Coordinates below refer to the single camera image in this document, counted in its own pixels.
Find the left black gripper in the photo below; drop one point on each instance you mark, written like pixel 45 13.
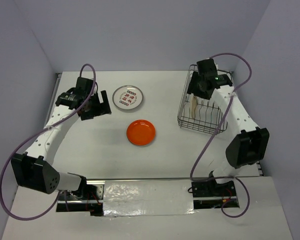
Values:
pixel 102 108

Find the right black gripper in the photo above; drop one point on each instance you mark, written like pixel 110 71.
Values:
pixel 192 88

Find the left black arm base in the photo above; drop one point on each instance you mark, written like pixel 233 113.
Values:
pixel 89 201

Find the grey wire dish rack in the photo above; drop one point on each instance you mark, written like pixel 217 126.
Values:
pixel 208 113

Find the cream plate orange rim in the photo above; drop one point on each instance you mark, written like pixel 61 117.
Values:
pixel 193 106

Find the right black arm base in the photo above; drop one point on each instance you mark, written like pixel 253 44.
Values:
pixel 210 195

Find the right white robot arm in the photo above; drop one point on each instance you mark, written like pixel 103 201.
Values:
pixel 249 141

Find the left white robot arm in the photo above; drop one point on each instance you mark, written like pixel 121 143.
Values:
pixel 33 169

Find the white plate red characters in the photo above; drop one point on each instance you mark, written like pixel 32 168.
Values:
pixel 127 97

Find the silver foil sheet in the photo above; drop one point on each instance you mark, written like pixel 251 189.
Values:
pixel 147 198

